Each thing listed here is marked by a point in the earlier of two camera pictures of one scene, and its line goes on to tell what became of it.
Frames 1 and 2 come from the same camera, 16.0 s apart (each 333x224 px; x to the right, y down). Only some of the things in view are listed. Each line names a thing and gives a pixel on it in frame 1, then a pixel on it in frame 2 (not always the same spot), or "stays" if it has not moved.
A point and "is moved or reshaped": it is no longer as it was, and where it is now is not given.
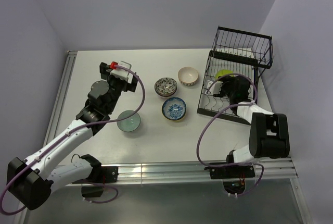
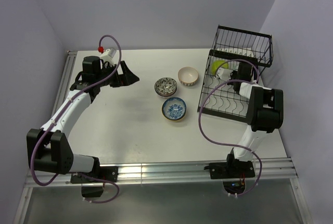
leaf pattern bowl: x=165 y=86 stays
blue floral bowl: x=174 y=109 stays
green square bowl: x=223 y=72 is moved or reshaped
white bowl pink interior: x=188 y=76 stays
